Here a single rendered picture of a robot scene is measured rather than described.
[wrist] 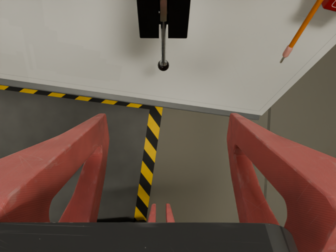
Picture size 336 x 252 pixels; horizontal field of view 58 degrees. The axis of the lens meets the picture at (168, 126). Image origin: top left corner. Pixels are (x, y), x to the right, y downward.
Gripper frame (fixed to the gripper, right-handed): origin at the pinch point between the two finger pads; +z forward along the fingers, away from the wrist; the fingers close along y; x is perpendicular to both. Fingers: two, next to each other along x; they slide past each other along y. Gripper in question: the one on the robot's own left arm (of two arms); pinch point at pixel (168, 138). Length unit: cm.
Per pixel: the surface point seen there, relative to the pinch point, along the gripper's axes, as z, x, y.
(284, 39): 28.7, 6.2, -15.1
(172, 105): 35.1, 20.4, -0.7
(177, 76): 31.7, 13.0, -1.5
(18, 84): 32.2, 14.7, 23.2
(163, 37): 18.0, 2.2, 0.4
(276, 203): 97, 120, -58
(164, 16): 15.9, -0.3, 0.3
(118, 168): 93, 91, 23
